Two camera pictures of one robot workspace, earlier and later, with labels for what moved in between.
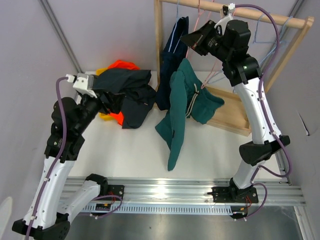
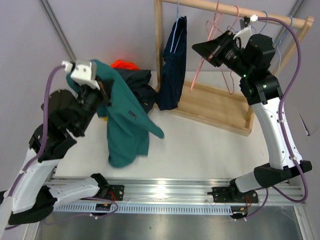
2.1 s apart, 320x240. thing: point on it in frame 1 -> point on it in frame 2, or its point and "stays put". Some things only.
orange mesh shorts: x=121 y=65 stays put
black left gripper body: x=110 y=106 -> x=103 y=94
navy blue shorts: x=172 y=55 stays put
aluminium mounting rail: x=181 y=191 stays put
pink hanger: x=199 y=5 -> x=217 y=15
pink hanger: x=210 y=12 -> x=231 y=71
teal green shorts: x=188 y=97 -> x=128 y=126
